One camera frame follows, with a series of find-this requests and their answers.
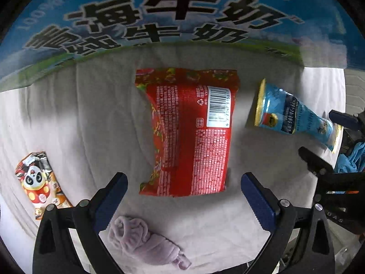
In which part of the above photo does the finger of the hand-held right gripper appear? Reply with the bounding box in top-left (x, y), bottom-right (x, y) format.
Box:
top-left (298, 146), bottom-right (334, 177)
top-left (328, 110), bottom-right (360, 132)

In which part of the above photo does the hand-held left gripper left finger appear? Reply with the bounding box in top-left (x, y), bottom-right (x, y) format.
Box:
top-left (33, 172), bottom-right (128, 274)

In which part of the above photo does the red snack bag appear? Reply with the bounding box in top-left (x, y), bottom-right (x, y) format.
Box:
top-left (135, 68), bottom-right (240, 197)

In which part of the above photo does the white cloth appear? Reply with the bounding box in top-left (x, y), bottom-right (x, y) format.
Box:
top-left (0, 41), bottom-right (347, 274)

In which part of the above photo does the blue snack bag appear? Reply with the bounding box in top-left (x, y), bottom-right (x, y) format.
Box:
top-left (254, 78), bottom-right (343, 155)

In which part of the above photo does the person's right hand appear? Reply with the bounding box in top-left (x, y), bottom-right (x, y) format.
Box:
top-left (334, 141), bottom-right (365, 174)

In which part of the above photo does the lilac fuzzy sock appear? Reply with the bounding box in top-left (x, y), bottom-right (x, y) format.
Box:
top-left (107, 215), bottom-right (192, 270)

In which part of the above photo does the panda print snack packet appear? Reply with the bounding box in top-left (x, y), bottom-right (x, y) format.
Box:
top-left (15, 151), bottom-right (73, 220)

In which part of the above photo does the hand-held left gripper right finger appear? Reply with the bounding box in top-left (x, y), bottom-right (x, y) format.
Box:
top-left (240, 172), bottom-right (336, 274)

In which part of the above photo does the blue printed cardboard box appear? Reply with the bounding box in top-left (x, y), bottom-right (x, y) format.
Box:
top-left (0, 0), bottom-right (348, 92)

